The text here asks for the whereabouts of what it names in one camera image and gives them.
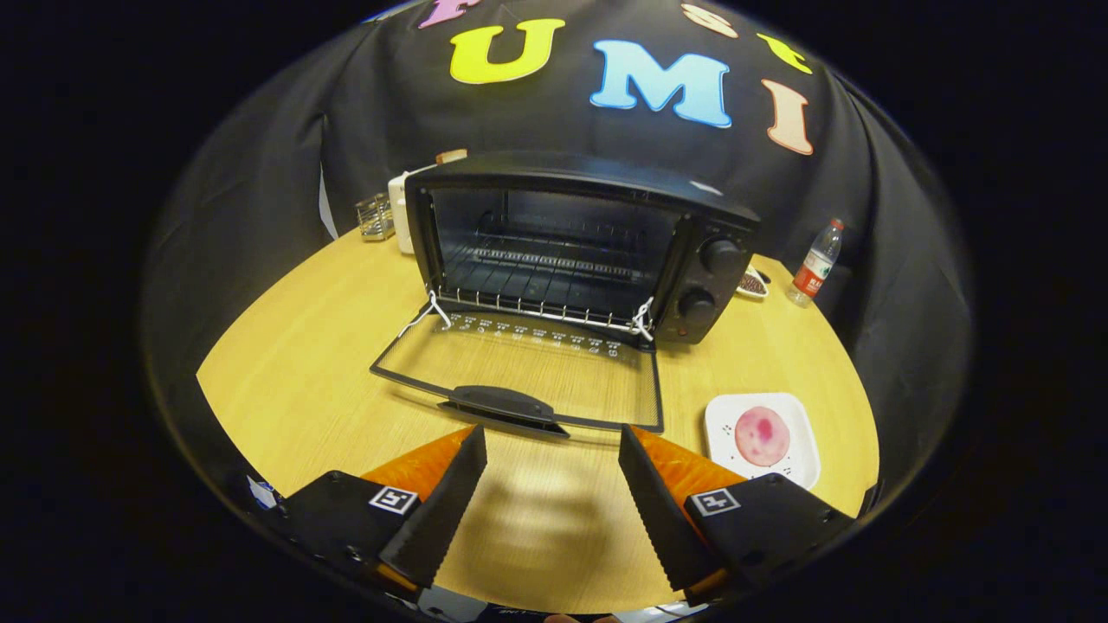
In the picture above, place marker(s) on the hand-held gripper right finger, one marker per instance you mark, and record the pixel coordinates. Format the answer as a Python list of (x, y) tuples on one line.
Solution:
[(658, 510)]

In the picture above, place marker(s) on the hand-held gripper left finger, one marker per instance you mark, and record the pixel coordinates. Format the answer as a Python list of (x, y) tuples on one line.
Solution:
[(446, 510)]

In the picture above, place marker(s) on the white square food plate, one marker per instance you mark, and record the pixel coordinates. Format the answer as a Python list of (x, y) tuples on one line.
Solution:
[(718, 415)]

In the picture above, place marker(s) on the pink ham slice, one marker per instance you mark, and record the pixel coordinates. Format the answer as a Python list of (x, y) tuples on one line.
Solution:
[(762, 437)]

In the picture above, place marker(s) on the black toaster oven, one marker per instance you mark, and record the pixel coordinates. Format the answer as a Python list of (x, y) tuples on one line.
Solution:
[(563, 177)]

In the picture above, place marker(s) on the white bread toaster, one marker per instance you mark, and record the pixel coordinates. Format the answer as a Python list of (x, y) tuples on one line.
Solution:
[(400, 216)]

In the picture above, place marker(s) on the white divided bean dish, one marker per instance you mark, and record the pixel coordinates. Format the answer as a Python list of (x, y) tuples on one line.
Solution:
[(751, 284)]

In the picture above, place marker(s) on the red label water bottle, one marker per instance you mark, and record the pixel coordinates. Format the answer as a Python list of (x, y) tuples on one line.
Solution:
[(814, 272)]

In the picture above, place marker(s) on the brown bread slice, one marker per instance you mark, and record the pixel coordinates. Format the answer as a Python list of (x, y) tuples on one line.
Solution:
[(450, 157)]

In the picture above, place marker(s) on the black backdrop cloth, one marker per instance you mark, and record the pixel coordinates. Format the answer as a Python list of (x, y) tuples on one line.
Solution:
[(260, 173)]

